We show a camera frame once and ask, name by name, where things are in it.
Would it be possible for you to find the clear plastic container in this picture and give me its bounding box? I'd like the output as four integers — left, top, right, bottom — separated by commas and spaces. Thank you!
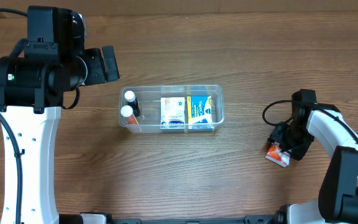
119, 85, 224, 133

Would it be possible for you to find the orange tube white cap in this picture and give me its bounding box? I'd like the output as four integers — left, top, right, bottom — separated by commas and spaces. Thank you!
120, 105, 139, 125

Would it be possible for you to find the red Panadol box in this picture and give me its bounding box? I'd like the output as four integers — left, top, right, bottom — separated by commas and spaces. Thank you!
265, 142, 290, 167

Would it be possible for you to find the blue Vicks VapoDrops box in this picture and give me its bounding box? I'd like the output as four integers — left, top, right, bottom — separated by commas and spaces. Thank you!
186, 96, 214, 131

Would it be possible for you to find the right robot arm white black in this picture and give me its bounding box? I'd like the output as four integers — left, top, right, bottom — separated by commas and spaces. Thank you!
266, 89, 358, 223

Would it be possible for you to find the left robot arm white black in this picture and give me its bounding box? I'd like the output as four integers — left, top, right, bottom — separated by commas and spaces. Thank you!
0, 6, 119, 223

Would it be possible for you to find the white Hansaplast plaster box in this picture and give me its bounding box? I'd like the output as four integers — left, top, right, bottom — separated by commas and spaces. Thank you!
160, 97, 185, 128

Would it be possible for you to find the black tube white cap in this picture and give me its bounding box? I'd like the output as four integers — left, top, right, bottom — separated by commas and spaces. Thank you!
124, 90, 141, 117

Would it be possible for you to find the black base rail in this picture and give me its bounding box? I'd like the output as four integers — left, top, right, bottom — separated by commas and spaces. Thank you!
109, 215, 274, 224

